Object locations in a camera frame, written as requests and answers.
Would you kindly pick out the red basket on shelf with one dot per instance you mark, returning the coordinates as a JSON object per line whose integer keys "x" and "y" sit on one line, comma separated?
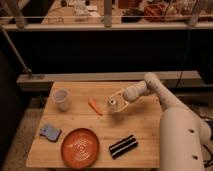
{"x": 160, "y": 12}

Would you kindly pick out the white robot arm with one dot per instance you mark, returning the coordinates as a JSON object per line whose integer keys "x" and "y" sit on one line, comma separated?
{"x": 182, "y": 132}

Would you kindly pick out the orange ridged plate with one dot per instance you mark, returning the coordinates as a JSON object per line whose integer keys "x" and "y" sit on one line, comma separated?
{"x": 80, "y": 148}

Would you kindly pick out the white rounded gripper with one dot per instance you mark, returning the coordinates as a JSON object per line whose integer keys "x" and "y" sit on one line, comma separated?
{"x": 130, "y": 94}

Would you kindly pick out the translucent plastic cup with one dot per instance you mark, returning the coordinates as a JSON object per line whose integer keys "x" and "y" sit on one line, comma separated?
{"x": 60, "y": 98}

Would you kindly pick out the black white striped cloth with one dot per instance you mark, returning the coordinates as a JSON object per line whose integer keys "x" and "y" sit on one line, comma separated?
{"x": 123, "y": 146}

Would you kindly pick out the metal diagonal support rod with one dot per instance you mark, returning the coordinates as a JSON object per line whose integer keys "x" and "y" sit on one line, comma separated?
{"x": 26, "y": 69}

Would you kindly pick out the black dark object on shelf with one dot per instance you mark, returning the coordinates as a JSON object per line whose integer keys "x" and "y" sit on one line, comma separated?
{"x": 132, "y": 16}

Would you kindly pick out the orange carrot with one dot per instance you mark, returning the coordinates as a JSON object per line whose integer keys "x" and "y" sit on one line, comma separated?
{"x": 94, "y": 106}

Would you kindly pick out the blue sponge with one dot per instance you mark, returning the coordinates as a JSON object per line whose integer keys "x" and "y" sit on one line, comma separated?
{"x": 50, "y": 132}

